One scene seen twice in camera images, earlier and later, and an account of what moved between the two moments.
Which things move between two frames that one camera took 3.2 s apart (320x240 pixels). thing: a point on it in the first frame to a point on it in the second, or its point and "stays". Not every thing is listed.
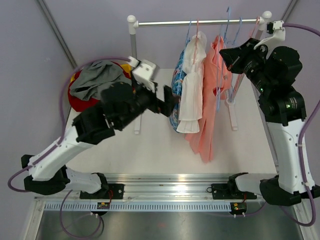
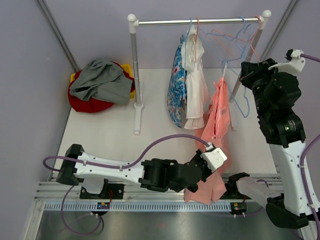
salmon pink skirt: x=217 y=72 to x=216 y=133
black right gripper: x=234 y=58 to x=251 y=71
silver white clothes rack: x=133 y=22 stays
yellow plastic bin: x=126 y=67 stays
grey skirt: x=98 y=75 stays
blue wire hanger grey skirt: x=229 y=11 to x=239 y=95
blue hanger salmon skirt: x=221 y=57 to x=217 y=116
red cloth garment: x=90 y=103 stays
